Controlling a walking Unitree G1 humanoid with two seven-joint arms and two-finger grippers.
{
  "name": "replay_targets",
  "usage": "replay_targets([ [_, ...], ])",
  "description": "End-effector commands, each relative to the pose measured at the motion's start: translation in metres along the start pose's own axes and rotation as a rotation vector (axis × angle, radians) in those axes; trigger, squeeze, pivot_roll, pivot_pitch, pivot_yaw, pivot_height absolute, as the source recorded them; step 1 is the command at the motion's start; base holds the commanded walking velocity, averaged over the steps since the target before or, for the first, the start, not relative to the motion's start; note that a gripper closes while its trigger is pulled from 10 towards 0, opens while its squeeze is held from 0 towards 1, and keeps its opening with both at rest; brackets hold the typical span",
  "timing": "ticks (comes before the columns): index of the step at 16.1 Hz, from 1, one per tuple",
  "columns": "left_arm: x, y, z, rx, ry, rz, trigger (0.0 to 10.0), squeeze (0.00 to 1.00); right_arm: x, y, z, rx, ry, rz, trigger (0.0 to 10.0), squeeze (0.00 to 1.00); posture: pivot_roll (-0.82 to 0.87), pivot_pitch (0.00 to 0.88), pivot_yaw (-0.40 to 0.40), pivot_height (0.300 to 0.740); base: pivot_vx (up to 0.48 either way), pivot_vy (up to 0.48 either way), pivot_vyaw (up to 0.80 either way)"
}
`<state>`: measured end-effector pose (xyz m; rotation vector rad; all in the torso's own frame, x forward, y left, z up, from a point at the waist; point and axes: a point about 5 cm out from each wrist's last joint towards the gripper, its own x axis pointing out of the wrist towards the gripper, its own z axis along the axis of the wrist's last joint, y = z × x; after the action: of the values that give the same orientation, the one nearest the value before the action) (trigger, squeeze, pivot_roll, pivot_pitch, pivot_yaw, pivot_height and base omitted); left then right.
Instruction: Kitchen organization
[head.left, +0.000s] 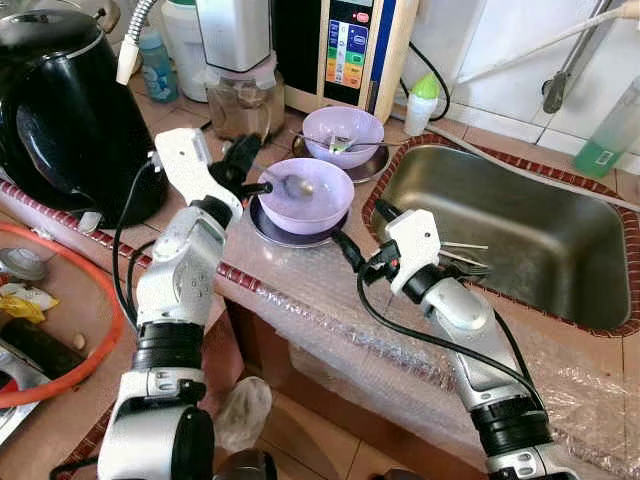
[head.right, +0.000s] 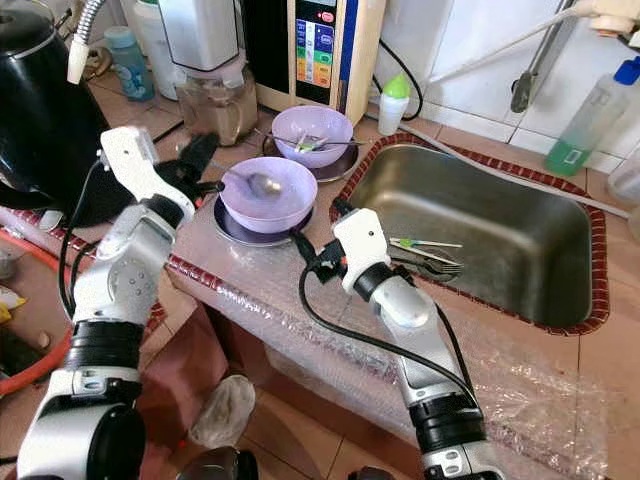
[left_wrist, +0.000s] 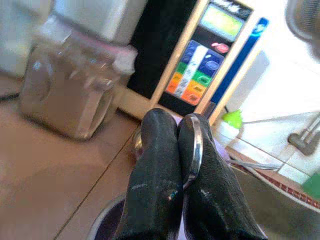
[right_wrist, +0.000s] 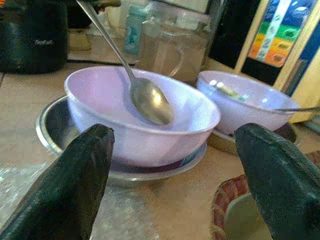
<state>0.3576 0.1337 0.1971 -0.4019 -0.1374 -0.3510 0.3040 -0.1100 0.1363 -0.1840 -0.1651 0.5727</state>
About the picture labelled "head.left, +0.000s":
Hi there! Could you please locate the white nozzle on flexible hose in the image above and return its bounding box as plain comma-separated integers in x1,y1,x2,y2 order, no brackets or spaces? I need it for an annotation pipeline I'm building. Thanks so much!
114,0,162,87

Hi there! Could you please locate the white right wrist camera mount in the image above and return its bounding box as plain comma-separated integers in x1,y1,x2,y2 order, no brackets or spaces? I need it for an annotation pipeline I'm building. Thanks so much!
384,209,444,297

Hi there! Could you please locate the crumpled translucent plastic bag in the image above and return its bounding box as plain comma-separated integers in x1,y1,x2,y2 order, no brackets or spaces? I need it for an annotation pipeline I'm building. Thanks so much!
214,376,274,452

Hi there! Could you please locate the grey gas regulator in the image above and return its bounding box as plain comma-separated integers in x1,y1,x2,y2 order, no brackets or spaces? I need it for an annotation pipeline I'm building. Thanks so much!
0,246,47,282

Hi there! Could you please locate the stainless steel sink basin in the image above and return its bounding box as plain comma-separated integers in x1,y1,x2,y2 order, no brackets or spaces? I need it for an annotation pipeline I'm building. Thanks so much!
364,144,640,337

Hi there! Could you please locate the yellow crumpled wrapper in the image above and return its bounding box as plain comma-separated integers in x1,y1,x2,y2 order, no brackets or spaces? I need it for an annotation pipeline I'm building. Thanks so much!
0,282,47,324

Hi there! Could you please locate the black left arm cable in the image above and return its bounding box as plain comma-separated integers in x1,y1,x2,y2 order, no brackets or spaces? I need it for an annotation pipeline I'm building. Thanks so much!
111,158,163,333

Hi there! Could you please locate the white water pipe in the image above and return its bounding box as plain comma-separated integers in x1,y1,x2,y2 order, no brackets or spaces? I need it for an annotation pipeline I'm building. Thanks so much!
454,0,640,87

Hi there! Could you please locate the purple plastic bowl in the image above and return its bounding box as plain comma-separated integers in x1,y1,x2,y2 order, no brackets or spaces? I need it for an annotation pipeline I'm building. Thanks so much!
302,106,386,170
257,158,356,236

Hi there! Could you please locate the water ionizer with coloured panel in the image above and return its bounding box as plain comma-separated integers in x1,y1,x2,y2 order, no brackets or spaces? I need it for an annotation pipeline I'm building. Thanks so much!
269,0,422,122

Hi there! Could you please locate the blue-capped green dish soap bottle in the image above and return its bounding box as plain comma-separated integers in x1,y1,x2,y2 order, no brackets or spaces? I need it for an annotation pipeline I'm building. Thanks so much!
571,80,640,180

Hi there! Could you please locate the black electric kettle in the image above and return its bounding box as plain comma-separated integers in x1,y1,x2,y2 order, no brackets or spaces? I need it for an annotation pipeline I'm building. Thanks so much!
0,10,170,227

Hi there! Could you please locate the metal faucet handle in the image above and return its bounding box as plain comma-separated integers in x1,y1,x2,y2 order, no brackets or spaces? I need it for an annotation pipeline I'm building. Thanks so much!
541,0,613,115

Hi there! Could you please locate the round metal plate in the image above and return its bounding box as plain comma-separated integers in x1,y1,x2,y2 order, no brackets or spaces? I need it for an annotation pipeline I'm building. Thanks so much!
294,135,392,185
247,195,352,249

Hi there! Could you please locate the metal gas stove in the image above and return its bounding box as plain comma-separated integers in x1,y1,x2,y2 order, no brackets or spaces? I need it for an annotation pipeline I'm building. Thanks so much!
0,318,63,443

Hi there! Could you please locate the white plastic container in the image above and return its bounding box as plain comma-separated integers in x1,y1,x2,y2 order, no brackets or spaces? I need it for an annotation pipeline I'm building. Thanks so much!
159,0,209,102

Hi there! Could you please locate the small white green-capped bottle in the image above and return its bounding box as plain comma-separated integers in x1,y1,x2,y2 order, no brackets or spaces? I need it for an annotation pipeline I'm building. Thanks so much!
404,72,442,138

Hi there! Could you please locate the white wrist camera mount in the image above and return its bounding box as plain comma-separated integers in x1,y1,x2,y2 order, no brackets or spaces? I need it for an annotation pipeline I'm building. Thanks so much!
152,127,245,217
384,209,444,297

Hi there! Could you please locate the orange gas hose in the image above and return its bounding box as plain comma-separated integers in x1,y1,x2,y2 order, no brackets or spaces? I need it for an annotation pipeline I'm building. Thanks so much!
0,221,127,410

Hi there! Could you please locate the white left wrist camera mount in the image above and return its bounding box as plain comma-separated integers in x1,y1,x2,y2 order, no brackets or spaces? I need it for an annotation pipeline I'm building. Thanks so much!
152,127,245,217

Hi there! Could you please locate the small blue-capped bottle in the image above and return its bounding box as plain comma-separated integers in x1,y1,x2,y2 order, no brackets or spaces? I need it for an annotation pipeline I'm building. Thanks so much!
137,27,180,104

